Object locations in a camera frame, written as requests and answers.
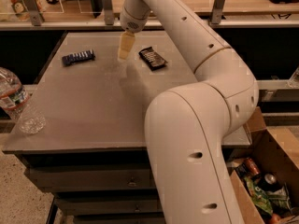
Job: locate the green snack bag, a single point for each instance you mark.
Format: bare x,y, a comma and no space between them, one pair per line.
259,197

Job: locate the orange labelled package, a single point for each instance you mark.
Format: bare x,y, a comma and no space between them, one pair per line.
15,11

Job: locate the brown cardboard box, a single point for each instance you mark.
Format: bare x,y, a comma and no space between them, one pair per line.
276,152

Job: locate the grey metal bracket middle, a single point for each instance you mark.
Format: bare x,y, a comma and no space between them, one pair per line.
108,12

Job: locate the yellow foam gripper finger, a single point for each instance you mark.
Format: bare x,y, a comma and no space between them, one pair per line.
127,41

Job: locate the blue rxbar blueberry wrapper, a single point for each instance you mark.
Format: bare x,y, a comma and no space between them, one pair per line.
80,57

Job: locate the grey metal bracket left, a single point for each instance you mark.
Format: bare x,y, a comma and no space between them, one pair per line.
34,12

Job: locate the black snack bar wrapper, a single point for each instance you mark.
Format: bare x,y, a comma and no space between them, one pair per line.
152,59

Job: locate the grey metal bracket right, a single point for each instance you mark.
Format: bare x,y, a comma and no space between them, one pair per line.
216,13

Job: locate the grey metal bracket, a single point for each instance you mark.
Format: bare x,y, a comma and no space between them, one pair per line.
216,13
108,12
34,12

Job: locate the copper drink can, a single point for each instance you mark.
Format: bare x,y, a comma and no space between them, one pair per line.
252,166

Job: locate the clear plastic water bottle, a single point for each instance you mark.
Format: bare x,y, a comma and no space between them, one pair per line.
18,104

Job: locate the grey drawer cabinet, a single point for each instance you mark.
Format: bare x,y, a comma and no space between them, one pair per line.
92,154

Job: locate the red round fruit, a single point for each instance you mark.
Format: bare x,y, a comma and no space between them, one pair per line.
275,219

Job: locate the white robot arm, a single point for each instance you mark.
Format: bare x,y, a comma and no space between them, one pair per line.
185,126

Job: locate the black silver-top can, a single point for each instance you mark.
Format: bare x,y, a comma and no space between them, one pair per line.
269,183

